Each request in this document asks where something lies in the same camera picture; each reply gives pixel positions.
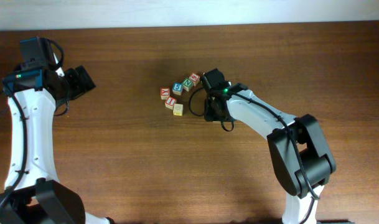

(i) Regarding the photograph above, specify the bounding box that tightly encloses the yellow wooden block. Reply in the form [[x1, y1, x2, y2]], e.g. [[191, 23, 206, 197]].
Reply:
[[173, 103, 184, 116]]

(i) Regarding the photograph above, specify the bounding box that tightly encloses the red I wooden block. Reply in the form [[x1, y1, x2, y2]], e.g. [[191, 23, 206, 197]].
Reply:
[[165, 96, 177, 110]]

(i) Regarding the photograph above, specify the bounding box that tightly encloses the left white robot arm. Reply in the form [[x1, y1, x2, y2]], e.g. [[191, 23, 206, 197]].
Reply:
[[0, 65, 114, 223]]

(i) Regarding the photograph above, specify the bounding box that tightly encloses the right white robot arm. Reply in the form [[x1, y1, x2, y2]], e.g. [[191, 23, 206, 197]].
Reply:
[[204, 82, 336, 223]]

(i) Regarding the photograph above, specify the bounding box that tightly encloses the green N wooden block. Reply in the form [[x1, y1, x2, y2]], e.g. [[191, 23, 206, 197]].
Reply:
[[182, 78, 193, 91]]

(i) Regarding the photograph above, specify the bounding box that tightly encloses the red 9 wooden block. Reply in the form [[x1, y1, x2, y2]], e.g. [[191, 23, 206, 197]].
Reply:
[[189, 73, 200, 86]]

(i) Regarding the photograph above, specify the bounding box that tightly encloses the blue 5 wooden block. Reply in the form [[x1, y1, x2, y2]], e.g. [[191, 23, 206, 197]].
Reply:
[[172, 82, 183, 95]]

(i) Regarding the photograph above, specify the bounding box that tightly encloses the red Y wooden block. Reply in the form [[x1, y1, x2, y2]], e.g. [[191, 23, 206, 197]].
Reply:
[[160, 88, 171, 100]]

